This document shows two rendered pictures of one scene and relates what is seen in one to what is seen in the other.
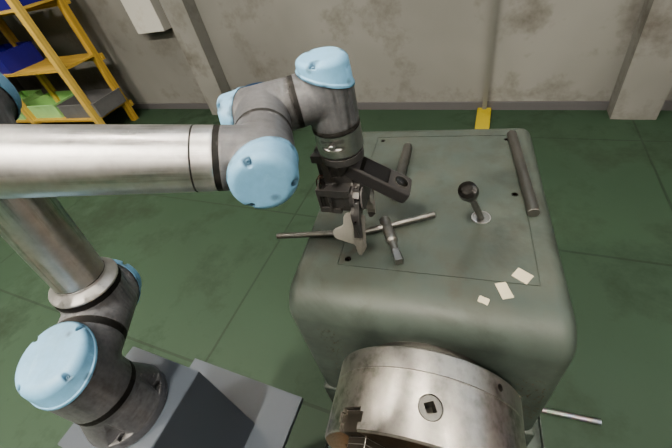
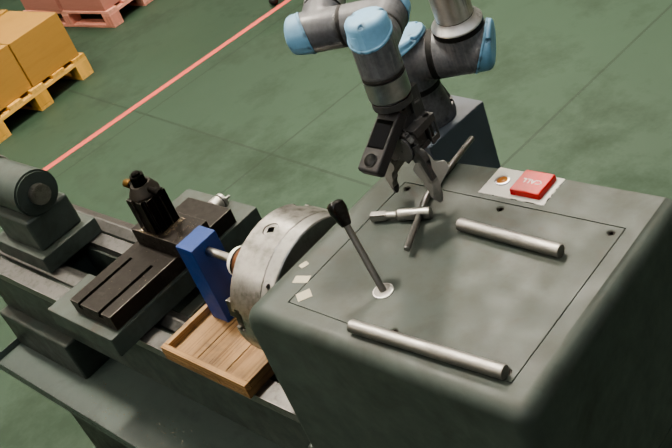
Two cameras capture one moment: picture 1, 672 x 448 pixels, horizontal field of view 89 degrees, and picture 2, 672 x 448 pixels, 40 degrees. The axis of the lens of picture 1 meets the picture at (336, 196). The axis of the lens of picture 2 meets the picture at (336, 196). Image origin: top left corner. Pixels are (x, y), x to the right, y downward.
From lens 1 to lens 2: 1.72 m
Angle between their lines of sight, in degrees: 87
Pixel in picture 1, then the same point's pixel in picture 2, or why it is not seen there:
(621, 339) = not seen: outside the picture
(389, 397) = (291, 213)
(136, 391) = not seen: hidden behind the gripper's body
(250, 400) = not seen: hidden behind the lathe
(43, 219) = not seen: outside the picture
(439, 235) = (385, 254)
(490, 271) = (323, 277)
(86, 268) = (438, 13)
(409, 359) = (303, 224)
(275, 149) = (289, 25)
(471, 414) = (257, 253)
